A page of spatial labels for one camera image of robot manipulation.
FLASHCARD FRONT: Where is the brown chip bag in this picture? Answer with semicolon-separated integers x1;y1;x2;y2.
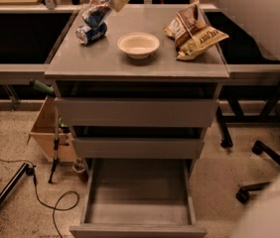
164;0;228;60

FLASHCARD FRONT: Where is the black stand leg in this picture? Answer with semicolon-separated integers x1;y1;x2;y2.
0;163;35;230

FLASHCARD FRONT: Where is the grey bottom drawer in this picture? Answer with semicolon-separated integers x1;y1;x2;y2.
70;159;207;238

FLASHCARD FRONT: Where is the blue pepsi can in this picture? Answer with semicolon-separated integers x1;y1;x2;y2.
75;23;107;45

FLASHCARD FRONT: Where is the green handled tool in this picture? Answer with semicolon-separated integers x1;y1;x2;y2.
30;80;55;97

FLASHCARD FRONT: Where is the white paper bowl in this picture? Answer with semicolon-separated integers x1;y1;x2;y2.
117;32;160;60

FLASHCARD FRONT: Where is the grey top drawer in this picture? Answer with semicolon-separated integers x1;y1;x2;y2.
55;97;218;128

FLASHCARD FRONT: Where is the grey drawer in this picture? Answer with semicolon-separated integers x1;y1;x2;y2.
72;138;205;159
70;159;207;238
55;97;218;128

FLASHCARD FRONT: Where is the small glass jar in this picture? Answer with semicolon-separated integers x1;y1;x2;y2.
72;160;87;182

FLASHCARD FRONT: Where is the grey drawer cabinet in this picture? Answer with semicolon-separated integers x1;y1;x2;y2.
46;5;228;238

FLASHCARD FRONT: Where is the grey middle drawer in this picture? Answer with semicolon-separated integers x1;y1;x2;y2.
72;138;205;159

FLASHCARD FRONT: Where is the wooden box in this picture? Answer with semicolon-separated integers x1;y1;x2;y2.
29;97;76;162

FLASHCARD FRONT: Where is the silver blue redbull can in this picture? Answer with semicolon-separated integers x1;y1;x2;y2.
81;0;111;29

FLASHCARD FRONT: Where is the black floor cable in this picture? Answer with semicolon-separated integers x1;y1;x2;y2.
0;149;80;238

